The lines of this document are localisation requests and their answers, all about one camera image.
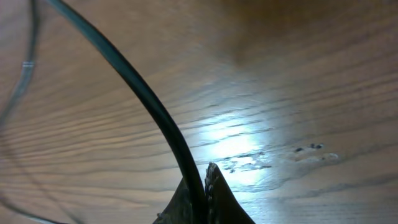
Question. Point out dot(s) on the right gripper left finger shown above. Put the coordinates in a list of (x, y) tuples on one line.
[(179, 209)]

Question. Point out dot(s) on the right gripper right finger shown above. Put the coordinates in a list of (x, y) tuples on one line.
[(223, 208)]

